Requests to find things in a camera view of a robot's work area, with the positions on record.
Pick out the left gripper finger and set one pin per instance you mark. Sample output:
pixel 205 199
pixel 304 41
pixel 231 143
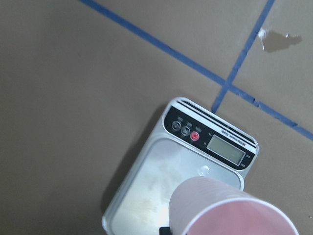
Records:
pixel 164 229

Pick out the pink paper cup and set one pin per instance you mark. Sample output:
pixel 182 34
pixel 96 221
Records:
pixel 204 206

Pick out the silver digital kitchen scale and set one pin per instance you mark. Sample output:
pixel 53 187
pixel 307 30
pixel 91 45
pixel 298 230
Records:
pixel 187 141

